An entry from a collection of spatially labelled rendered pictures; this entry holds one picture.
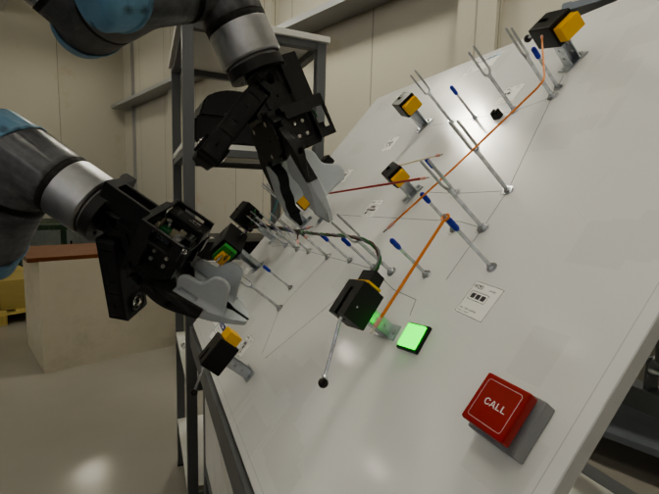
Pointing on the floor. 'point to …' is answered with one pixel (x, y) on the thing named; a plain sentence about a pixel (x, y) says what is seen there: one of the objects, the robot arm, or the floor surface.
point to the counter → (82, 312)
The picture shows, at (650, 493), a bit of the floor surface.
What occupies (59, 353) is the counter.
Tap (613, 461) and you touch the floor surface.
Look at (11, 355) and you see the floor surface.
